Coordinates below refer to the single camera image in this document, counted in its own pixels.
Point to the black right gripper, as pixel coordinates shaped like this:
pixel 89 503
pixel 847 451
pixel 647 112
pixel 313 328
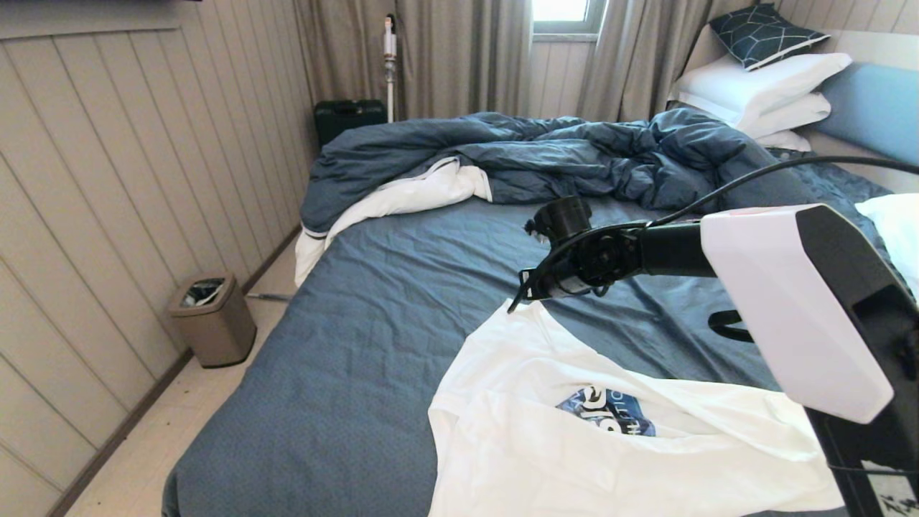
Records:
pixel 567 283

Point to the white t-shirt blue print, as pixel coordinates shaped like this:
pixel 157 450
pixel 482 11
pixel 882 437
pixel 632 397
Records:
pixel 538 445

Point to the dark blue crumpled duvet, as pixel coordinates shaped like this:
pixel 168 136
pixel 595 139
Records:
pixel 502 158

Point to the blue bed with headboard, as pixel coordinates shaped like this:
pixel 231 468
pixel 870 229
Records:
pixel 359 345

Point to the black suitcase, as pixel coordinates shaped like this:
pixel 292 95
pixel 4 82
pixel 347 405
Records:
pixel 350 119

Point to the beige curtain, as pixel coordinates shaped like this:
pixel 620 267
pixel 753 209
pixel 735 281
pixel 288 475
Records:
pixel 639 64
pixel 445 57

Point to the white stick vacuum cleaner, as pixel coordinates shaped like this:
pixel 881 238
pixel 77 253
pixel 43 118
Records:
pixel 389 72

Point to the window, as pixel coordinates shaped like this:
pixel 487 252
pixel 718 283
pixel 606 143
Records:
pixel 563 11

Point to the brown trash bin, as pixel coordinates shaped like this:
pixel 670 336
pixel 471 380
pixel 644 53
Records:
pixel 213 327

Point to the white pillow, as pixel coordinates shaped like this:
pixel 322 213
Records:
pixel 901 230
pixel 747 87
pixel 790 115
pixel 785 141

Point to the dark patterned pillow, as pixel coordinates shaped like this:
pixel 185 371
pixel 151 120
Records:
pixel 764 35

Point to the blue headboard cushion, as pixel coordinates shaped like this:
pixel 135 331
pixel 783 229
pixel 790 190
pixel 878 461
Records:
pixel 876 108

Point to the beige bed headboard frame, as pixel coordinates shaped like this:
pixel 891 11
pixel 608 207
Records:
pixel 847 147

